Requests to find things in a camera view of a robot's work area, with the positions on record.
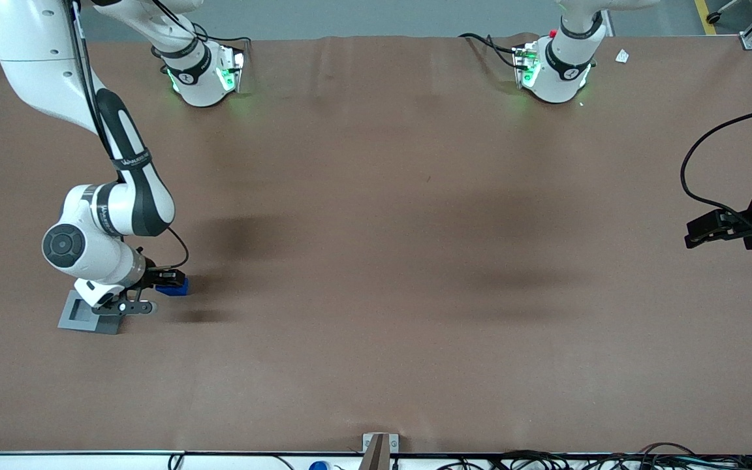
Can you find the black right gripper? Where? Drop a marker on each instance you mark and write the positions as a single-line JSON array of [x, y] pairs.
[[151, 275]]

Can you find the blue plastic part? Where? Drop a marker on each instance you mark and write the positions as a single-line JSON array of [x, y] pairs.
[[177, 291]]

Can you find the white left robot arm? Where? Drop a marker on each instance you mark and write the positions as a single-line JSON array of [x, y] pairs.
[[562, 75]]

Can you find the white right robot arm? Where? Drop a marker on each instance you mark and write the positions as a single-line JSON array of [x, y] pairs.
[[36, 59]]

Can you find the gray square base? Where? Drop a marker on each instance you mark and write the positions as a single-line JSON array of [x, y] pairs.
[[72, 321]]

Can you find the small white paper scrap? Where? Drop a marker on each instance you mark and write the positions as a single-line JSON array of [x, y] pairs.
[[622, 56]]

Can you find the black chair caster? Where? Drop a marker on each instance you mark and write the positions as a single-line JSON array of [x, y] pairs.
[[713, 17]]

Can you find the brown table cover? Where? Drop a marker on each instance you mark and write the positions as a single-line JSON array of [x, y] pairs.
[[376, 228]]

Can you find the small blue round object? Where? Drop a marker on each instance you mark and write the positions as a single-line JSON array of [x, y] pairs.
[[318, 466]]

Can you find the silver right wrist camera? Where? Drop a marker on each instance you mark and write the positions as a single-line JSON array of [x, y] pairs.
[[134, 307]]

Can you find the silver metal bracket plate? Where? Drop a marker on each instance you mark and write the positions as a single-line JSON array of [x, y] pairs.
[[394, 442]]

